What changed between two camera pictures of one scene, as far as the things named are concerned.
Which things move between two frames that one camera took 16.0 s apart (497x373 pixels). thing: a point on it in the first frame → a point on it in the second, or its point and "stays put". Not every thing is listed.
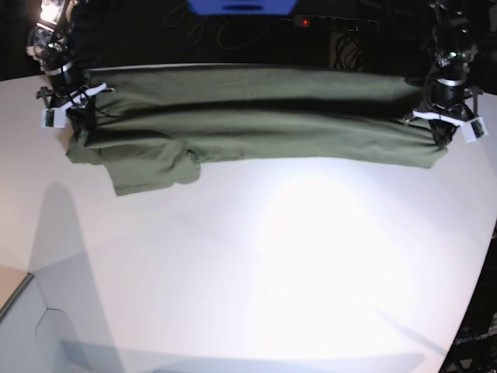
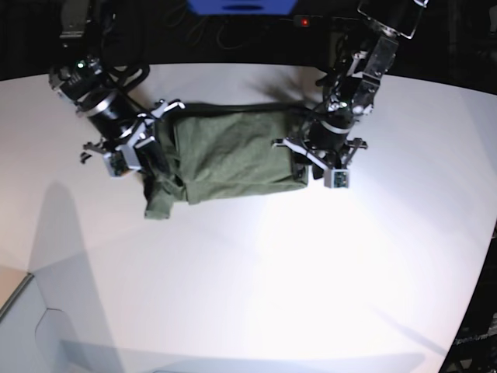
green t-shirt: [158, 126] → [218, 151]
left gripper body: [67, 91] → [136, 134]
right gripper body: [446, 103] → [332, 158]
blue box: [244, 7] stays put
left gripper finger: [85, 117] → [151, 156]
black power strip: [330, 23] stays put
